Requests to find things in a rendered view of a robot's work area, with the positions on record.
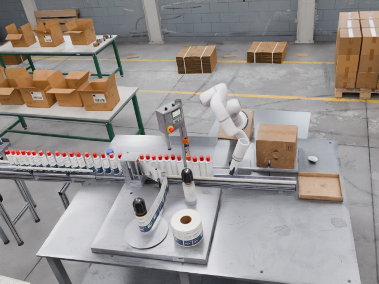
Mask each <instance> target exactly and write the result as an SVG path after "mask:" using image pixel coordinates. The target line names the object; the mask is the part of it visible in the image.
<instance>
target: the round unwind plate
mask: <svg viewBox="0 0 379 284"><path fill-rule="evenodd" d="M152 229H153V230H152V232H151V233H150V234H148V235H142V234H141V233H140V230H139V227H138V223H137V220H136V219H134V220H133V221H131V222H130V223H129V224H128V226H127V227H126V229H125V234H124V236H125V240H126V242H127V243H128V244H129V245H130V246H132V247H135V248H138V249H146V248H149V247H152V246H155V245H157V244H158V243H160V242H161V241H162V240H163V239H164V238H165V237H166V235H167V233H168V223H167V222H166V220H165V219H164V218H163V217H161V216H158V217H157V219H156V221H155V223H154V225H153V227H152Z"/></svg>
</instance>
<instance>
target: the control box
mask: <svg viewBox="0 0 379 284"><path fill-rule="evenodd" d="M172 103H174V102H173V101H172V102H170V103H168V104H166V105H164V106H162V107H160V108H158V109H156V110H155V111H156V116H157V121H158V127H159V130H160V132H162V133H164V134H165V135H168V134H170V133H171V132H170V131H169V128H174V131H175V130H177V129H178V128H180V127H182V126H183V119H182V120H181V121H179V122H177V123H176V124H173V120H174V119H176V118H177V117H179V116H182V112H181V108H180V105H178V104H177V105H175V107H172V106H171V105H172ZM165 107H167V108H168V110H167V111H165V110H164V108H165ZM178 108H180V113H181V114H180V115H178V116H176V117H174V118H172V114H171V112H172V111H174V110H176V109H178Z"/></svg>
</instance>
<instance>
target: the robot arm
mask: <svg viewBox="0 0 379 284"><path fill-rule="evenodd" d="M227 96H228V87H227V85H225V84H224V83H220V84H218V85H216V86H214V87H212V88H210V89H209V90H207V91H205V92H203V93H202V94H201V95H200V98H199V100H200V103H201V104H202V105H203V106H205V107H211V109H212V111H213V113H214V115H215V117H216V118H217V120H218V122H219V124H220V125H221V127H222V128H223V130H224V132H225V133H226V135H227V136H229V137H231V136H236V138H237V139H238V142H237V144H236V147H235V150H234V152H233V155H232V158H233V159H232V162H231V165H230V172H229V174H230V175H233V173H234V172H235V171H236V170H237V167H238V165H239V162H240V161H242V160H243V158H244V156H245V153H246V150H247V148H248V147H249V145H250V141H249V139H248V137H247V135H246V134H245V132H244V131H243V130H242V129H243V128H244V127H245V125H246V122H247V118H246V115H245V114H244V113H243V112H241V104H240V102H239V101H238V99H231V100H229V101H227V100H226V98H227Z"/></svg>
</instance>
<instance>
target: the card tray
mask: <svg viewBox="0 0 379 284"><path fill-rule="evenodd" d="M298 186H299V199H318V200H329V201H343V192H342V185H341V178H340V174H335V173H321V172H298Z"/></svg>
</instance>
